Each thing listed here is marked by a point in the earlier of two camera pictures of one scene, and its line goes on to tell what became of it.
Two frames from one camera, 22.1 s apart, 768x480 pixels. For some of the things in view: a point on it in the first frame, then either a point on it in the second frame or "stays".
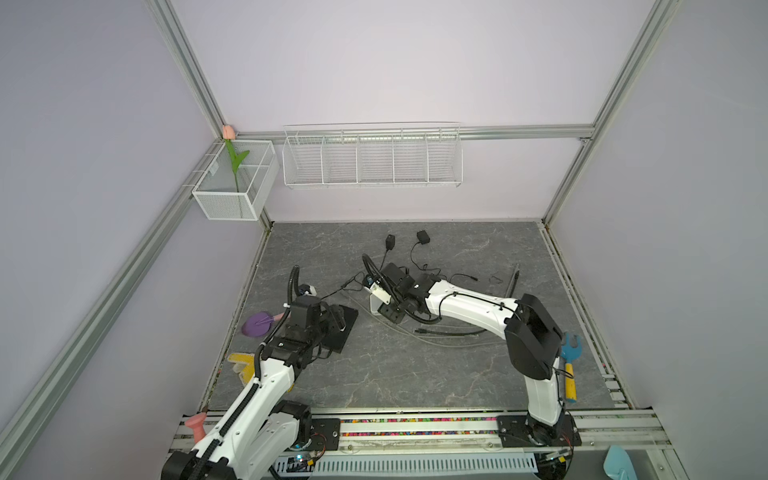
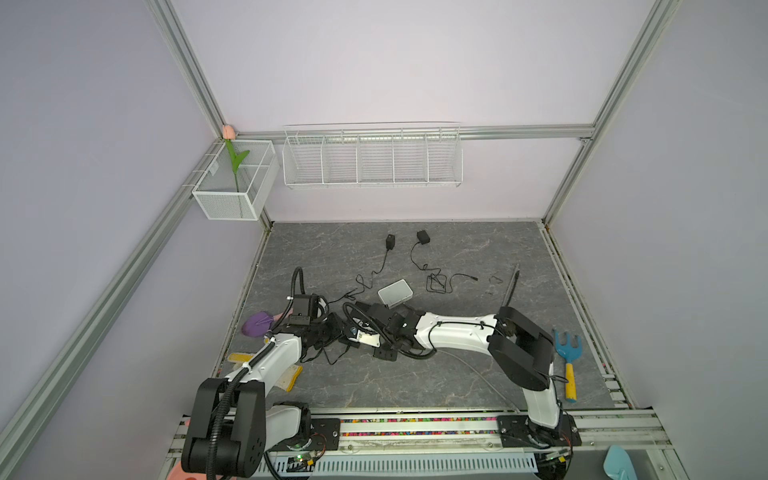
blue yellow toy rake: (570, 353) stays
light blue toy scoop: (618, 464) stays
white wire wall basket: (375, 155) stays
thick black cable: (438, 319) → (512, 286)
